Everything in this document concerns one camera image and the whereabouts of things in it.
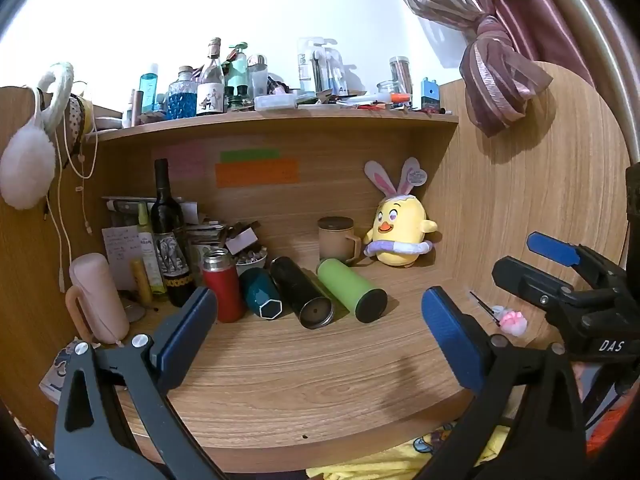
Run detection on beige mug with lid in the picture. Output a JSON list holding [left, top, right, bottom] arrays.
[[318, 216, 362, 264]]

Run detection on white note paper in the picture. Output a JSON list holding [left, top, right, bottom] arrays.
[[101, 226, 146, 292]]

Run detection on dark wine bottle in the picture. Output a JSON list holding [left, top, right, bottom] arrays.
[[149, 158, 197, 308]]

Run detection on small glass jar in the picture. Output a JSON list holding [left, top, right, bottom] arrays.
[[376, 80, 401, 106]]

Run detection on blue and white booklet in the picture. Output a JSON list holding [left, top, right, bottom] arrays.
[[39, 341, 77, 405]]

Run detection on yellow chick plush toy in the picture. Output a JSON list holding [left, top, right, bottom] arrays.
[[362, 156, 439, 268]]

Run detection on green thermos cup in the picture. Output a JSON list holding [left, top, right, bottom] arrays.
[[316, 258, 389, 324]]

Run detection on red thermos cup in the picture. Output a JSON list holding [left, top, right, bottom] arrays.
[[201, 247, 247, 324]]

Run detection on teal faceted cup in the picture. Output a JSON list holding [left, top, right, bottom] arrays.
[[239, 267, 285, 320]]

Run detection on white fluffy earmuffs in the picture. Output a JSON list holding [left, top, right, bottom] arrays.
[[0, 62, 75, 210]]

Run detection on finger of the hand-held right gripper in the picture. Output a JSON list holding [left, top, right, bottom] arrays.
[[527, 231, 626, 287], [492, 256, 601, 322]]

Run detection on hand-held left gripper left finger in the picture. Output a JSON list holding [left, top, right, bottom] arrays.
[[52, 286, 226, 480]]

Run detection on white bowl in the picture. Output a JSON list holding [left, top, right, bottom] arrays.
[[234, 245, 269, 269]]

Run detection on pink and white small toy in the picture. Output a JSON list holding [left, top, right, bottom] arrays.
[[499, 309, 529, 337]]

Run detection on blue pencil sharpener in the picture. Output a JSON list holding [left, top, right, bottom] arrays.
[[419, 77, 441, 111]]

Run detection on wooden shelf unit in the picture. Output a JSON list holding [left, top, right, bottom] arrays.
[[0, 60, 632, 467]]

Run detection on pile of papers and boxes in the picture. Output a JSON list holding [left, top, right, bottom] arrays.
[[102, 195, 263, 261]]

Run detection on pink tumbler with handle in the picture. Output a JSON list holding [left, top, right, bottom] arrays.
[[65, 253, 131, 345]]

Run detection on white plastic box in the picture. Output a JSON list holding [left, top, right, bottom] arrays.
[[253, 94, 296, 112]]

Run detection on yellow-green slim bottle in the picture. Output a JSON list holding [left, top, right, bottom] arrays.
[[137, 202, 169, 296]]

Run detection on dotted headband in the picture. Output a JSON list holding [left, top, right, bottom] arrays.
[[67, 93, 97, 142]]

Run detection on clear pump bottle pack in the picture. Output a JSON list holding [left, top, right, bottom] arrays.
[[297, 36, 347, 97]]

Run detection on clear bottle with cap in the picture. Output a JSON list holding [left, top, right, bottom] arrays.
[[247, 53, 269, 99]]

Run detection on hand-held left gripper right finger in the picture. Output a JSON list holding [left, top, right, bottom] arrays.
[[415, 286, 588, 480]]

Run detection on pink sticky note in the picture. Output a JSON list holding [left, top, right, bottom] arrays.
[[152, 142, 206, 179]]

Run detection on green pump bottle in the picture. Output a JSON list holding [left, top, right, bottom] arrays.
[[226, 40, 250, 111]]

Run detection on clear labelled glass bottle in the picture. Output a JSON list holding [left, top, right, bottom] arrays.
[[195, 37, 225, 117]]

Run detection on white earphone cable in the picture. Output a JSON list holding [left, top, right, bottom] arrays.
[[44, 87, 99, 294]]

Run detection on pink striped curtain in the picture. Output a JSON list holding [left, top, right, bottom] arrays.
[[375, 0, 640, 139]]

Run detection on small yellow tube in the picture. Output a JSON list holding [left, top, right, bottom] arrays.
[[130, 258, 154, 306]]

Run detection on green sticky note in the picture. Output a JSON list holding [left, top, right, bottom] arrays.
[[220, 148, 280, 164]]

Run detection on black thermos cup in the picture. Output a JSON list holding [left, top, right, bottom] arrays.
[[270, 256, 335, 330]]

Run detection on yellow printed cloth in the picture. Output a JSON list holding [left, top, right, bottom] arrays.
[[305, 421, 512, 480]]

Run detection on blue glass bottle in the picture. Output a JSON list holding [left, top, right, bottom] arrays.
[[166, 65, 199, 120]]

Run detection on tall teal bottle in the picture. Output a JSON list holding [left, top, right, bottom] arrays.
[[139, 63, 160, 114]]

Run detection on glass jar with sticks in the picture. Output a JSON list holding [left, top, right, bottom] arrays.
[[389, 56, 414, 107]]

